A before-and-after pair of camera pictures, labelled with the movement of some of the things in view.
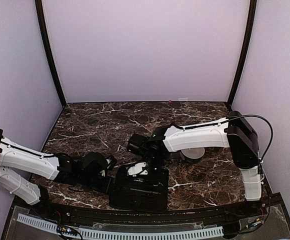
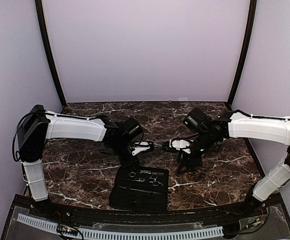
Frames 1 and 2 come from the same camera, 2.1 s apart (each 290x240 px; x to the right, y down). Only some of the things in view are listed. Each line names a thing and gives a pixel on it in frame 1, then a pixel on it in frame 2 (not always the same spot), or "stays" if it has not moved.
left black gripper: x=105 y=187 to x=127 y=163
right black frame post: x=253 y=4 stays
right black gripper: x=160 y=174 to x=188 y=160
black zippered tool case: x=147 y=193 stays
